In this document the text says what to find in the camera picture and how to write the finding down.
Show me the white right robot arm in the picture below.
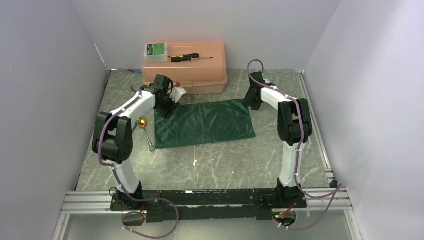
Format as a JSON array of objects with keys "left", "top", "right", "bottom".
[{"left": 244, "top": 71, "right": 313, "bottom": 208}]

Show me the silver wrench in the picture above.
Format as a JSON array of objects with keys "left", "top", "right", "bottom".
[{"left": 143, "top": 128, "right": 156, "bottom": 153}]

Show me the red blue pen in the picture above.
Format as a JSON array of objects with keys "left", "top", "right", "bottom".
[{"left": 119, "top": 68, "right": 142, "bottom": 74}]

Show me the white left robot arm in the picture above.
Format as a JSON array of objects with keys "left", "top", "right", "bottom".
[{"left": 92, "top": 75, "right": 187, "bottom": 210}]

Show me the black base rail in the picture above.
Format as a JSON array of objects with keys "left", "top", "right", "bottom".
[{"left": 110, "top": 188, "right": 307, "bottom": 223}]

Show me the aluminium frame rail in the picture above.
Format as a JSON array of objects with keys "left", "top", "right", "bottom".
[{"left": 61, "top": 188, "right": 353, "bottom": 214}]

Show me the green white small box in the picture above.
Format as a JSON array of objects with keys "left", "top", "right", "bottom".
[{"left": 143, "top": 42, "right": 169, "bottom": 63}]

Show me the green cloth napkin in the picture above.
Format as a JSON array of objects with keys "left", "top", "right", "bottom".
[{"left": 154, "top": 99, "right": 256, "bottom": 149}]

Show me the pink plastic toolbox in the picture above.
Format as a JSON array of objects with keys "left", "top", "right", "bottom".
[{"left": 141, "top": 41, "right": 228, "bottom": 95}]

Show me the black yellow screwdriver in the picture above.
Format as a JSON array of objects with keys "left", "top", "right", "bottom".
[{"left": 170, "top": 53, "right": 213, "bottom": 63}]

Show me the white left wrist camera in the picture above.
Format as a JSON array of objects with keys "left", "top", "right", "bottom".
[{"left": 169, "top": 86, "right": 187, "bottom": 103}]

